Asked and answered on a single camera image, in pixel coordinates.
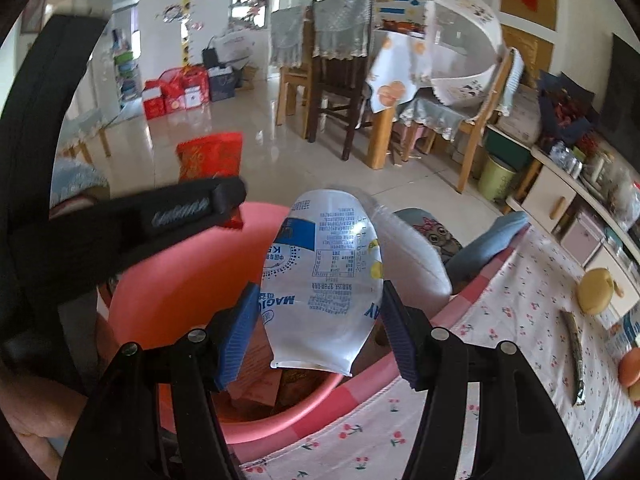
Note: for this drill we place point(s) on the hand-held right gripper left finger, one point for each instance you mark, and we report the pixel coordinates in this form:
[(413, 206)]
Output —
[(235, 340)]

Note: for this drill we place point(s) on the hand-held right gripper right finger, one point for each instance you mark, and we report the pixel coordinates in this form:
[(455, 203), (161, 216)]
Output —
[(405, 340)]

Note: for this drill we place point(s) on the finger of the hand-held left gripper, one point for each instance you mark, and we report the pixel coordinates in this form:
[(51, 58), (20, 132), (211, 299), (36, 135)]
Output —
[(150, 225)]

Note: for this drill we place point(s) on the pink plastic bucket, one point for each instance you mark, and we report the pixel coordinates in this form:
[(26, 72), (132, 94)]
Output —
[(190, 285)]

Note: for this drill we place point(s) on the white blue drink pouch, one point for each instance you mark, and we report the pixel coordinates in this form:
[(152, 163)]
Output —
[(320, 285)]

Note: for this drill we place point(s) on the person's left hand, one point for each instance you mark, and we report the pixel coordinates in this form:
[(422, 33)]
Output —
[(35, 410)]

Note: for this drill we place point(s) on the orange paper packet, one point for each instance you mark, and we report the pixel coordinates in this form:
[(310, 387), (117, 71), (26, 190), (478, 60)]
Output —
[(260, 375)]

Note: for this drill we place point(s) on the grey blue cloth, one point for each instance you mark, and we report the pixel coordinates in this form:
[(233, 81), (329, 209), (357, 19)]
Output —
[(75, 180)]

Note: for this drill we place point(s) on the white fabric cushion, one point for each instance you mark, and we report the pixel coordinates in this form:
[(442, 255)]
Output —
[(420, 260)]

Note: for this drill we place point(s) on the cherry print tablecloth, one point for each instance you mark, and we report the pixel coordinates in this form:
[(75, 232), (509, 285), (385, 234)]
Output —
[(500, 360)]

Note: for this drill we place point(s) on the owl print cushion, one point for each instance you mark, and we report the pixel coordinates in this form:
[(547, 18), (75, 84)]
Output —
[(440, 240)]

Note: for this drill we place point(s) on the stack of red gift boxes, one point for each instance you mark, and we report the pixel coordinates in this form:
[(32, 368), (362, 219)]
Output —
[(175, 92)]

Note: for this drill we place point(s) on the dark shopping bag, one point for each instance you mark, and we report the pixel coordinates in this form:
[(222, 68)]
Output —
[(220, 80)]

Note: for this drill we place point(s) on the dark green long wrapper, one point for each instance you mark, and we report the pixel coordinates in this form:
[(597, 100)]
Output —
[(575, 355)]

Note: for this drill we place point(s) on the green waste bin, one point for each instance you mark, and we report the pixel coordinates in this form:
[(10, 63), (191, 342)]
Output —
[(496, 177)]

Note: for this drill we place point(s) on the yellow pear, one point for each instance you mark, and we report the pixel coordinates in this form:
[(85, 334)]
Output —
[(595, 290)]

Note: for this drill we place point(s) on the white tote bag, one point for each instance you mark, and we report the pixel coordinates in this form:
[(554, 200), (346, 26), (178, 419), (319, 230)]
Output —
[(232, 45)]

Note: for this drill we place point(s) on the pink storage box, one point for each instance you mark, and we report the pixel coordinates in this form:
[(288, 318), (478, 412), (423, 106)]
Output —
[(582, 237)]

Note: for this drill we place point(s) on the white television cabinet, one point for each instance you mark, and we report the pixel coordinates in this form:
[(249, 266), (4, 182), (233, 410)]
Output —
[(550, 195)]

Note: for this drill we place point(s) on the white blue label milk bottle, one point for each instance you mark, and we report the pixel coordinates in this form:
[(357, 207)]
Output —
[(627, 332)]

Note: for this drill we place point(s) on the red apple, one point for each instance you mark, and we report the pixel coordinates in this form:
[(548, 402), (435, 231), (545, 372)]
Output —
[(630, 371)]

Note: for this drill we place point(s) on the grey lace table cover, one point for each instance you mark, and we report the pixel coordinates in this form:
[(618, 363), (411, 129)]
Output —
[(440, 115)]

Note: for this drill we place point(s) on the light wooden chair lace cover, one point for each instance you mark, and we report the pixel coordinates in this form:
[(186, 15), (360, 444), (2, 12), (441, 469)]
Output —
[(290, 45)]

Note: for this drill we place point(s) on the wooden chair with blue cover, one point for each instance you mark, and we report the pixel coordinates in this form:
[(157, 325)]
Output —
[(492, 105)]

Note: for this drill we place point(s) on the dark chair with lace cover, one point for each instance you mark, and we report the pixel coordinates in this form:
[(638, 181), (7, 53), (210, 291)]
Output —
[(340, 60)]

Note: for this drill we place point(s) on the orange print tablecloth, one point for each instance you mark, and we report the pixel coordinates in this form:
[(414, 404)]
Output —
[(395, 75)]

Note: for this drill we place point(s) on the dark wrapped flower bouquet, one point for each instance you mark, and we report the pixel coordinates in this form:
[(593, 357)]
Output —
[(567, 105)]

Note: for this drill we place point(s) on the white mesh food cover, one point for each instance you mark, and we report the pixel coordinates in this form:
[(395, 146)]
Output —
[(470, 50)]

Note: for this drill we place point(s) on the black television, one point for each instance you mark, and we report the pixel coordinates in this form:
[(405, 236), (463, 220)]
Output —
[(625, 95)]

